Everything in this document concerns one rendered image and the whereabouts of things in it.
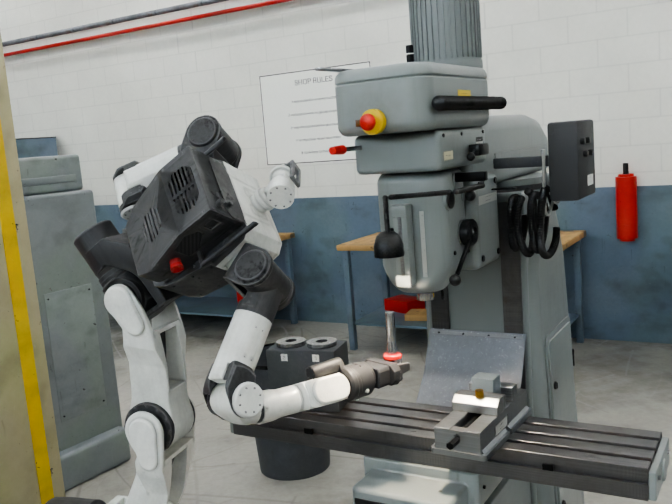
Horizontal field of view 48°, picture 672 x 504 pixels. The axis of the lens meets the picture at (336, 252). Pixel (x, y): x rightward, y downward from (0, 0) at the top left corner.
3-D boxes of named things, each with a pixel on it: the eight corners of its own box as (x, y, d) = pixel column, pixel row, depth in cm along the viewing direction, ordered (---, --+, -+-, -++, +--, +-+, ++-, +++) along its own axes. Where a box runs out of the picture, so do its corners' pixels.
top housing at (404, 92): (426, 130, 175) (422, 59, 172) (329, 138, 188) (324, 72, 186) (494, 125, 214) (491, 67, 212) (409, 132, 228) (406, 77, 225)
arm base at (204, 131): (177, 164, 191) (219, 155, 188) (177, 119, 195) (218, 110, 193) (203, 188, 204) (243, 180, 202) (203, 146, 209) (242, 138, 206)
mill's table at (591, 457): (658, 503, 172) (658, 470, 171) (227, 433, 236) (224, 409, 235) (672, 462, 192) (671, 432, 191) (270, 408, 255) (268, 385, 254)
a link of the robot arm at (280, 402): (306, 415, 175) (234, 435, 162) (281, 413, 183) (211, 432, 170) (300, 369, 175) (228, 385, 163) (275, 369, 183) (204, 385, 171)
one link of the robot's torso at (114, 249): (62, 247, 199) (106, 208, 193) (92, 239, 211) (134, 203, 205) (122, 335, 198) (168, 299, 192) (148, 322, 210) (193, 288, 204)
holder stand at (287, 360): (339, 413, 223) (333, 346, 220) (270, 409, 231) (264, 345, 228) (352, 398, 234) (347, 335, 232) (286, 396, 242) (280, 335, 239)
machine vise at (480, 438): (486, 462, 182) (484, 418, 181) (429, 452, 191) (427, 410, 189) (533, 412, 211) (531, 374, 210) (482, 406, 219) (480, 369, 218)
